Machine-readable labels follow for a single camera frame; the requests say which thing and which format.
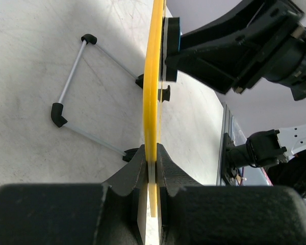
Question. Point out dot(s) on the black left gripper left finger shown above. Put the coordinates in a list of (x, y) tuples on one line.
[(111, 212)]

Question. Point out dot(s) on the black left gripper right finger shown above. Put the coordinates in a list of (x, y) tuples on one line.
[(191, 213)]

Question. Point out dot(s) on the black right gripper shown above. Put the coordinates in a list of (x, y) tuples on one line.
[(269, 31)]

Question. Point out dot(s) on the blue black whiteboard eraser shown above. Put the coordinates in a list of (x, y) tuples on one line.
[(171, 36)]

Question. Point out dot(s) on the yellow framed whiteboard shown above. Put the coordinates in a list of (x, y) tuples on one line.
[(151, 95)]

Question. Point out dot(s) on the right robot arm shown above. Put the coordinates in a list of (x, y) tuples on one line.
[(280, 152)]

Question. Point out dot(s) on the aluminium mounting rail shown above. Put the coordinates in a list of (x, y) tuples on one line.
[(231, 136)]

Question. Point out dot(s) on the wire whiteboard stand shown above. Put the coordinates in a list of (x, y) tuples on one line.
[(98, 99)]

